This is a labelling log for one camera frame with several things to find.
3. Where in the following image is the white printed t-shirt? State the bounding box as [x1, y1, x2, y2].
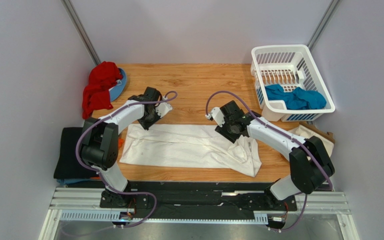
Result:
[119, 124, 262, 177]

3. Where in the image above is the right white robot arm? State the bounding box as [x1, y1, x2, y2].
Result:
[206, 100, 335, 202]

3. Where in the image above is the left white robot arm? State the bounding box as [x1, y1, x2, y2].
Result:
[75, 87, 172, 208]

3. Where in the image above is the blue cloth under stack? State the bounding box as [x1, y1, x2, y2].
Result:
[56, 178, 91, 186]

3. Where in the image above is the orange t-shirt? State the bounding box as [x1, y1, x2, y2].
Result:
[91, 138, 125, 180]

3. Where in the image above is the light blue cap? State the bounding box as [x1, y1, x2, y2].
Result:
[109, 68, 128, 102]

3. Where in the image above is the red t-shirt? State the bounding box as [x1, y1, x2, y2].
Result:
[82, 61, 123, 120]

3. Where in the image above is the teal blue t-shirt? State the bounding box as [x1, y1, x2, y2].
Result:
[265, 84, 327, 110]

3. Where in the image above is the cream tote bag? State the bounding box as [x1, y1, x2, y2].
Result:
[289, 122, 336, 157]

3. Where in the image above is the white plastic basket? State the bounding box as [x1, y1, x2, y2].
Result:
[250, 44, 336, 122]

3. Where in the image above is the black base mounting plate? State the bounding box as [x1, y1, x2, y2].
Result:
[99, 181, 298, 220]

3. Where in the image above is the black folded t-shirt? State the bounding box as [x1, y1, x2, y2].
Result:
[53, 127, 98, 181]

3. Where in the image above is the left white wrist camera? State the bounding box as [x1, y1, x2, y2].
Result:
[155, 97, 173, 118]

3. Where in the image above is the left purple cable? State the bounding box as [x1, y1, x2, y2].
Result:
[74, 90, 179, 229]

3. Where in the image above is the purple cable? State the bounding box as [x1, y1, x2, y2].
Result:
[74, 90, 179, 229]
[205, 90, 335, 233]

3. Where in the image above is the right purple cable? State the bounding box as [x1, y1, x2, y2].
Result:
[205, 90, 335, 233]

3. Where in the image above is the aluminium rail frame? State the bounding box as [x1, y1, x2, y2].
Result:
[38, 187, 359, 240]

